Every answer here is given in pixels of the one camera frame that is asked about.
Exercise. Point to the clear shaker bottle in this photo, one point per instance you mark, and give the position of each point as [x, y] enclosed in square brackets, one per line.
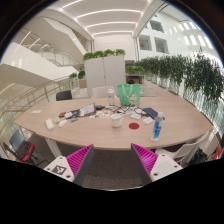
[110, 97]

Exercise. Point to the white power strip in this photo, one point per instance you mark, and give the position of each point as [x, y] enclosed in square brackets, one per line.
[49, 124]

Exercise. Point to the black power adapter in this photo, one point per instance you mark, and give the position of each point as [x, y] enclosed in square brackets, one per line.
[99, 107]

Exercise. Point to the colourful sticker sheet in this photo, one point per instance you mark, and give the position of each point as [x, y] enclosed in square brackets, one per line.
[101, 114]

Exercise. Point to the white printed mug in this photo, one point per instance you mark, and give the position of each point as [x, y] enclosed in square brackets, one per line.
[116, 120]

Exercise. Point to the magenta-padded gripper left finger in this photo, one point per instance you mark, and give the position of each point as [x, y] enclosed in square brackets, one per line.
[63, 168]

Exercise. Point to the round red coaster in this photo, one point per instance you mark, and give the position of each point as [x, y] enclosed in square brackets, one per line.
[133, 126]

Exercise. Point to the white cabinet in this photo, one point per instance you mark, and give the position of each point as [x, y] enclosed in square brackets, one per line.
[104, 73]

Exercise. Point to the small white case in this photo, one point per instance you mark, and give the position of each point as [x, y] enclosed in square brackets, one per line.
[62, 123]

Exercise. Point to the red and black office chair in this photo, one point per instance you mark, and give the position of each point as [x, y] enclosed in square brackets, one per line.
[21, 149]

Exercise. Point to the green plants atop cabinet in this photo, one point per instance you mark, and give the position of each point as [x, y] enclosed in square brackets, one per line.
[103, 53]

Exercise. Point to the clear blue-labelled water bottle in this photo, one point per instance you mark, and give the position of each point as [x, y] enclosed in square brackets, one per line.
[157, 127]

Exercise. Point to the low planter with plants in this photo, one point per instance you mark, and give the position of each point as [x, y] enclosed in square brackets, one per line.
[135, 70]

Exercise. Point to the row of green hedge plants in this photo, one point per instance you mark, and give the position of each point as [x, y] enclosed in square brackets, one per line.
[186, 73]

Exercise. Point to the white slatted chair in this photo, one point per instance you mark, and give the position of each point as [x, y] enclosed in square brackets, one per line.
[186, 150]

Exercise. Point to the open grey booklet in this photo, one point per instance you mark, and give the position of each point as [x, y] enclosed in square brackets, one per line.
[87, 109]

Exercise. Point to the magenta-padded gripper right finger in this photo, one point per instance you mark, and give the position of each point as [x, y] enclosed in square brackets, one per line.
[160, 166]

